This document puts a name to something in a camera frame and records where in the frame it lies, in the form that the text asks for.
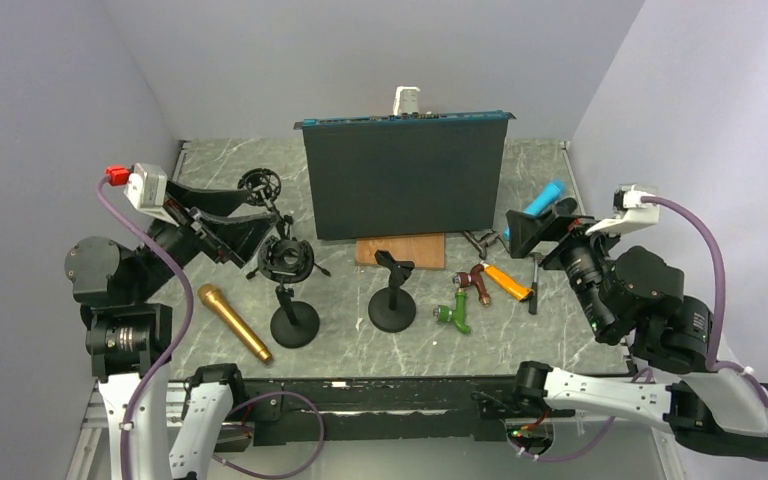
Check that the brown wooden board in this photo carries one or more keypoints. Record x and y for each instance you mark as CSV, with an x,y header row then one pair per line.
x,y
427,251

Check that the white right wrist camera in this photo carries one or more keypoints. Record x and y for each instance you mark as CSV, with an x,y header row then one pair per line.
x,y
630,212

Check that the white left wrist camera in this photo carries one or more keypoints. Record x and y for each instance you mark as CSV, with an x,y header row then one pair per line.
x,y
146,191

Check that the maroon spray nozzle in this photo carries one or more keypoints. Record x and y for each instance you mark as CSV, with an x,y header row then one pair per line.
x,y
473,278

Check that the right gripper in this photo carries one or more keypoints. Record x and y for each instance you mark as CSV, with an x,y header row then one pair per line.
x,y
526,230

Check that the black round base mic stand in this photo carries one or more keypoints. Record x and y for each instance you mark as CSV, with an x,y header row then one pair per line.
x,y
393,309

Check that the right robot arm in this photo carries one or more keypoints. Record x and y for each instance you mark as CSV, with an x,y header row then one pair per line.
x,y
638,296

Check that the metal locking pliers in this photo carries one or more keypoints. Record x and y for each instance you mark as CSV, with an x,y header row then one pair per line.
x,y
483,243

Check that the white device behind panel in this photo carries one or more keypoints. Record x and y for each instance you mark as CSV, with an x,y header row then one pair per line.
x,y
406,101

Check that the black condenser microphone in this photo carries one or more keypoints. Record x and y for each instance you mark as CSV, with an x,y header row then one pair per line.
x,y
565,207

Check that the orange utility knife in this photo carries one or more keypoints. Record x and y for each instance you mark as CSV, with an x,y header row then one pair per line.
x,y
516,290

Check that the gold handheld microphone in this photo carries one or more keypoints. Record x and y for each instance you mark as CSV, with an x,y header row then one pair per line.
x,y
214,300

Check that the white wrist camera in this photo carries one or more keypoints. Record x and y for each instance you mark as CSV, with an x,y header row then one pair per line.
x,y
630,212
146,191

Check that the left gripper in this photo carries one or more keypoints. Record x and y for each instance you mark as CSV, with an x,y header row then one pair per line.
x,y
239,235

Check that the dark grey upright panel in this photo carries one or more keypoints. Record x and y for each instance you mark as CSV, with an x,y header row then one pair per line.
x,y
404,174

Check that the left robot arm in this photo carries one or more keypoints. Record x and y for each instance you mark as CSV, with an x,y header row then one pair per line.
x,y
130,338

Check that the small black hammer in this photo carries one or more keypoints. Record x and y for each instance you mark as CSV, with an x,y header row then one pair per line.
x,y
533,301

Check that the black tripod shock mount stand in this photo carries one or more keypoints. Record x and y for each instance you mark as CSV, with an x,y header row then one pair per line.
x,y
271,199

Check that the black front rail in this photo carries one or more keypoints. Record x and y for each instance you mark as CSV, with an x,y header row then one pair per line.
x,y
387,408

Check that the green spray nozzle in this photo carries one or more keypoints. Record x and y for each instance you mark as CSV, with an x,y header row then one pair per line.
x,y
455,315

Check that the blue handheld microphone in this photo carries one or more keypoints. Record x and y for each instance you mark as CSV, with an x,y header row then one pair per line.
x,y
543,202

